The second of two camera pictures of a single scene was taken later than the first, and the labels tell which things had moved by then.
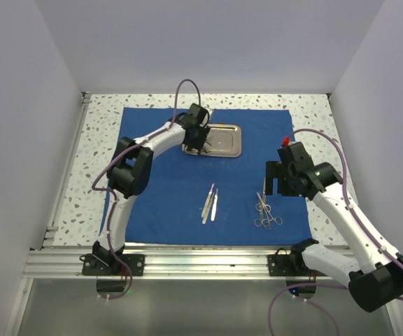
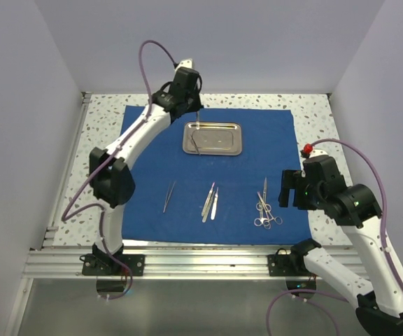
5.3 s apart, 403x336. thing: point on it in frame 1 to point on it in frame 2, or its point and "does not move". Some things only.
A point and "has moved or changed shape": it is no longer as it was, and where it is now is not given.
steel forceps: (206, 145) has moved or changed shape
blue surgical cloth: (192, 200) does not move
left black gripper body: (200, 136) to (194, 101)
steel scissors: (264, 206) does not move
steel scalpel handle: (208, 205) does not move
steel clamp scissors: (267, 224) does not move
